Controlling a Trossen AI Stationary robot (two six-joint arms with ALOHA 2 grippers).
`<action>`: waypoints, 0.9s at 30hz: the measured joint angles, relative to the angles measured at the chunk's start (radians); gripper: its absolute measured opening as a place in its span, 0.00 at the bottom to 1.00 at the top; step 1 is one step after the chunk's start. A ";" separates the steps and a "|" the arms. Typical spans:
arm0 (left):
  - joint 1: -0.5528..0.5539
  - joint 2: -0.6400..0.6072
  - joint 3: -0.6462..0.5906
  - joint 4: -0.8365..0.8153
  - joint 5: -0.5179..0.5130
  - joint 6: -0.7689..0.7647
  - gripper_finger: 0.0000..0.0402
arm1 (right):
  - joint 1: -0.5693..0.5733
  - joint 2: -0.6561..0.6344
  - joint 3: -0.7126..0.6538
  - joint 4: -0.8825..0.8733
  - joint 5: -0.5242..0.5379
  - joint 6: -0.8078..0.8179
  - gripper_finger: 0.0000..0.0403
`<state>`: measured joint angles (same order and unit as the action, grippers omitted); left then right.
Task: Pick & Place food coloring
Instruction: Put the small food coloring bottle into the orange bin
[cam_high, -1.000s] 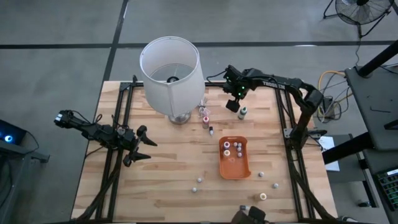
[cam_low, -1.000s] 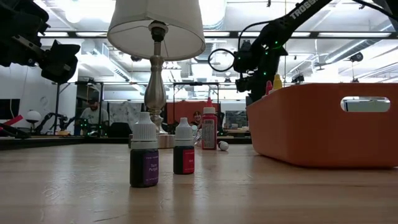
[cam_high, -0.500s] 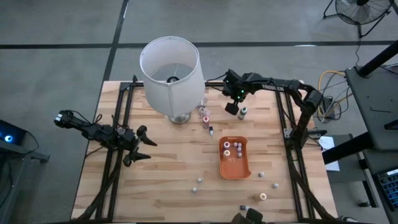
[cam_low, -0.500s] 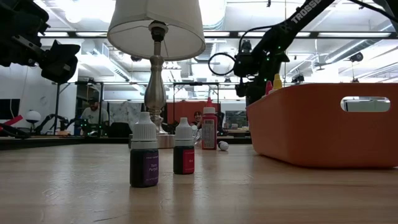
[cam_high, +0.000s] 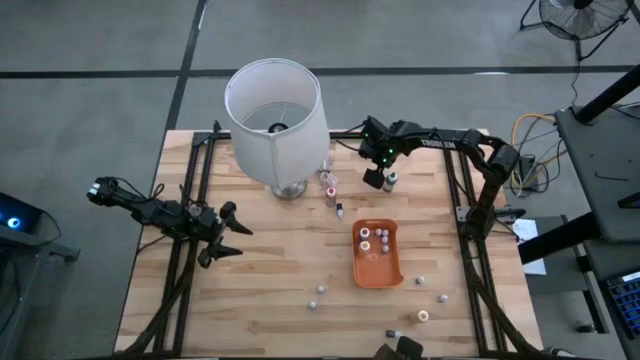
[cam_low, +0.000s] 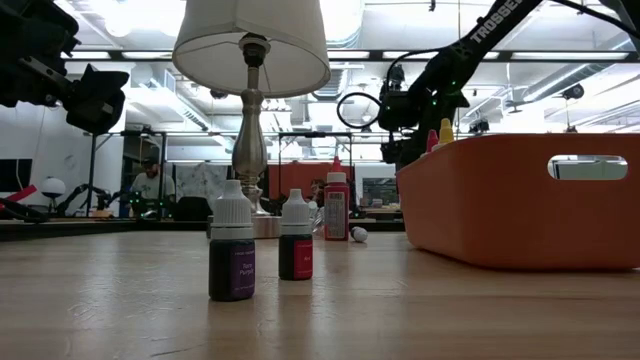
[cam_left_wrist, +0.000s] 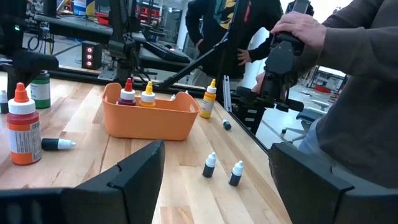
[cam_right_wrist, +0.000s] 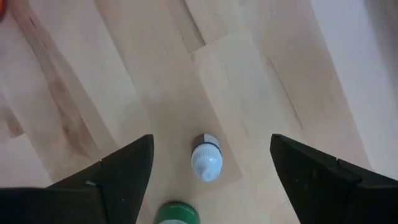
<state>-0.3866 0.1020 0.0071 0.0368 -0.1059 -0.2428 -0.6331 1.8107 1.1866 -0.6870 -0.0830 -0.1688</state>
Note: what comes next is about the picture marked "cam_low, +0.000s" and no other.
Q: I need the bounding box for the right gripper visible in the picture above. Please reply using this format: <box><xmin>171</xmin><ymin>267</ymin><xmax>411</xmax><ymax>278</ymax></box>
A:
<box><xmin>380</xmin><ymin>84</ymin><xmax>471</xmax><ymax>171</ymax></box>

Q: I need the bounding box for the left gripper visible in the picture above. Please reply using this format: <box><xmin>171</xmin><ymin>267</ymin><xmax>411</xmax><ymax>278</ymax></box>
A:
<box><xmin>0</xmin><ymin>49</ymin><xmax>130</xmax><ymax>135</ymax></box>

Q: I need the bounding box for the large yellow colouring bottle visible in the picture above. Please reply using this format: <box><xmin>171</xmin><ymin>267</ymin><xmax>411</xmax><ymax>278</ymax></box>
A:
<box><xmin>433</xmin><ymin>117</ymin><xmax>456</xmax><ymax>151</ymax></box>

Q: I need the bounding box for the orange plastic bin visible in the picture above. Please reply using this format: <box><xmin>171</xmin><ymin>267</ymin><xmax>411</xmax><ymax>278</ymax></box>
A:
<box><xmin>395</xmin><ymin>132</ymin><xmax>640</xmax><ymax>272</ymax></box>

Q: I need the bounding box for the small red-label colouring bottle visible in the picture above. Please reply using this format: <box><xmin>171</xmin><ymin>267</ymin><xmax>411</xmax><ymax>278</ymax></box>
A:
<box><xmin>278</xmin><ymin>188</ymin><xmax>315</xmax><ymax>282</ymax></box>

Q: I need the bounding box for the small purple-label colouring bottle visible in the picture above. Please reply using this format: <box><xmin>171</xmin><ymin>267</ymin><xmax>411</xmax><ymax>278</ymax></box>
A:
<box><xmin>208</xmin><ymin>179</ymin><xmax>257</xmax><ymax>303</ymax></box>

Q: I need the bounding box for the black overhead light beam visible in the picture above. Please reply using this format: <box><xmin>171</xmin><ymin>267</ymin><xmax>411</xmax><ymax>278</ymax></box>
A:
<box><xmin>59</xmin><ymin>48</ymin><xmax>640</xmax><ymax>64</ymax></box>

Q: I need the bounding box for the white sphere lamp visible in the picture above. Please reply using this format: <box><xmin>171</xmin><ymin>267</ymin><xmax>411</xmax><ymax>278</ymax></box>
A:
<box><xmin>40</xmin><ymin>176</ymin><xmax>67</xmax><ymax>200</ymax></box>

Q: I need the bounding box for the person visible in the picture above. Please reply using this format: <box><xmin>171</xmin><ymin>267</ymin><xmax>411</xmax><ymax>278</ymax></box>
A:
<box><xmin>130</xmin><ymin>157</ymin><xmax>177</xmax><ymax>219</ymax></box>
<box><xmin>308</xmin><ymin>178</ymin><xmax>326</xmax><ymax>206</ymax></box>

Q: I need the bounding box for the large red-orange colouring bottle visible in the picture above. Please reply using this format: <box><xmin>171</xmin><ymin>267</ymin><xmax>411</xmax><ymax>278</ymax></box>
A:
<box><xmin>323</xmin><ymin>155</ymin><xmax>351</xmax><ymax>242</ymax></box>

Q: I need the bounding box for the red partition panel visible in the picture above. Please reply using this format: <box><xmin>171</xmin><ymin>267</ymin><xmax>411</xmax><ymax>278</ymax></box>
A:
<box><xmin>267</xmin><ymin>162</ymin><xmax>354</xmax><ymax>201</ymax></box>

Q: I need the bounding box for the silver table lamp white shade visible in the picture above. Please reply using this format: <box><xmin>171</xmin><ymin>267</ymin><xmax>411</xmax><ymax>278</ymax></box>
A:
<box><xmin>171</xmin><ymin>0</ymin><xmax>332</xmax><ymax>240</ymax></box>

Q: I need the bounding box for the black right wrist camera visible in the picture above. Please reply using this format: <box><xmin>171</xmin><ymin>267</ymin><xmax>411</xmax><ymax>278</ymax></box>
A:
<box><xmin>378</xmin><ymin>89</ymin><xmax>417</xmax><ymax>132</ymax></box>

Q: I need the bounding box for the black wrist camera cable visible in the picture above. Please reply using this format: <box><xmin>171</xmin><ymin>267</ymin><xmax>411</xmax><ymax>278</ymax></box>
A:
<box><xmin>336</xmin><ymin>47</ymin><xmax>451</xmax><ymax>130</ymax></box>

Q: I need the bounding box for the black wall monitor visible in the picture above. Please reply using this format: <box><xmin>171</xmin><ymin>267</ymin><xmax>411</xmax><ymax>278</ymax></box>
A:
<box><xmin>0</xmin><ymin>158</ymin><xmax>34</xmax><ymax>194</ymax></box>

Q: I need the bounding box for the black aluminium table frame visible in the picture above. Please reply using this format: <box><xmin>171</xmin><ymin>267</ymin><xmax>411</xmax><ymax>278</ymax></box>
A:
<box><xmin>0</xmin><ymin>215</ymin><xmax>404</xmax><ymax>243</ymax></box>

